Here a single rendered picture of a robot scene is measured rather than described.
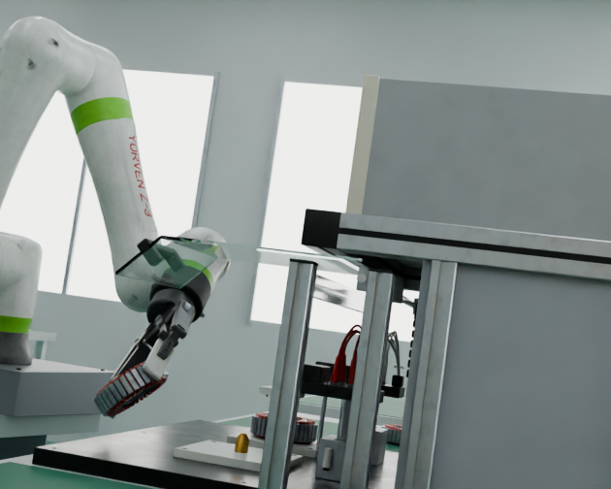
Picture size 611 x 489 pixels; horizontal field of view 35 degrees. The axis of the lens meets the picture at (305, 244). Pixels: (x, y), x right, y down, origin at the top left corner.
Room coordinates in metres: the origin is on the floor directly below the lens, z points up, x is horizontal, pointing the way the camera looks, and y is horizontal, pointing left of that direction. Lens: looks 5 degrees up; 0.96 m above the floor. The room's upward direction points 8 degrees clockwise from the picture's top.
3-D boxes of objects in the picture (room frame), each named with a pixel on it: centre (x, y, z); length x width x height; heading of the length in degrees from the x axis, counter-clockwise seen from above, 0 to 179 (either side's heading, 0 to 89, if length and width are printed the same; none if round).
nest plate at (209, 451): (1.41, 0.05, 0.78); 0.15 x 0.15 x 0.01; 76
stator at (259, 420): (1.65, -0.01, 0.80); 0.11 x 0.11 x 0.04
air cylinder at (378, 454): (1.61, -0.15, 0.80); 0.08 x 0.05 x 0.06; 166
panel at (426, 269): (1.47, -0.23, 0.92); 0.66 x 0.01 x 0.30; 166
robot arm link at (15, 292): (1.89, 0.58, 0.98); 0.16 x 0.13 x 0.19; 157
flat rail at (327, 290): (1.50, -0.08, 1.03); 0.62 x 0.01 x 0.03; 166
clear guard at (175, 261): (1.35, 0.06, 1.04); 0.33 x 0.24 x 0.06; 76
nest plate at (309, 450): (1.65, -0.01, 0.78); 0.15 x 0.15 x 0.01; 76
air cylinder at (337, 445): (1.38, -0.09, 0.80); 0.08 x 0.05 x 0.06; 166
